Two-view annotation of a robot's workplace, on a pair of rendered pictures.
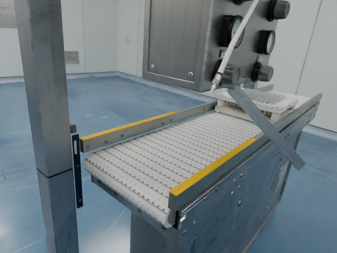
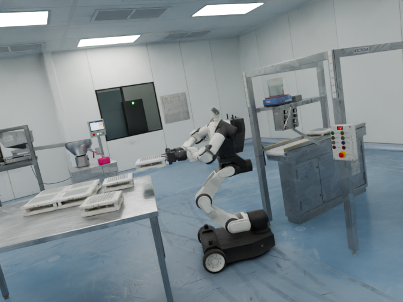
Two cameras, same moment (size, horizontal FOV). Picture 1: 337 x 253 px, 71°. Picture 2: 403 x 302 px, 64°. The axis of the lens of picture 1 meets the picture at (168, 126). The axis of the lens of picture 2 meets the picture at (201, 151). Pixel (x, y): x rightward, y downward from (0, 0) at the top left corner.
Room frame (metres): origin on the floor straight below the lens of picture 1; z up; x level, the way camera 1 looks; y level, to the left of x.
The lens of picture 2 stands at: (-2.74, -0.35, 1.44)
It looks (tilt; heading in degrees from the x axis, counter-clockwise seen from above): 9 degrees down; 21
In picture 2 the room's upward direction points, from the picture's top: 10 degrees counter-clockwise
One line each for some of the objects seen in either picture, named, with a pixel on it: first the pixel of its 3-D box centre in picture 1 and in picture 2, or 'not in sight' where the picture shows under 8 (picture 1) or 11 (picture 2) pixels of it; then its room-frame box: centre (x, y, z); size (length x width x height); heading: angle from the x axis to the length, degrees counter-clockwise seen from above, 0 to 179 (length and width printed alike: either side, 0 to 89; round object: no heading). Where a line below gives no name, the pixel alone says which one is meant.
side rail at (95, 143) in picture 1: (221, 102); (307, 135); (1.00, -0.22, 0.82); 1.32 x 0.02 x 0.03; 141
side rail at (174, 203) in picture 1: (287, 119); (328, 135); (0.83, -0.43, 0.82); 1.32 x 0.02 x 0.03; 141
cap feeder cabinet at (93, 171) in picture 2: not in sight; (98, 189); (1.06, 2.81, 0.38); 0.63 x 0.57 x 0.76; 136
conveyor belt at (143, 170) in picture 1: (250, 120); (318, 139); (0.93, -0.33, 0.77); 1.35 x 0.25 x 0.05; 141
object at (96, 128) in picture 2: not in sight; (99, 140); (1.31, 2.77, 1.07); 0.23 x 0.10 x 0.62; 136
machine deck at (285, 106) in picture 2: not in sight; (288, 104); (0.64, -0.08, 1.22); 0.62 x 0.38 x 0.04; 141
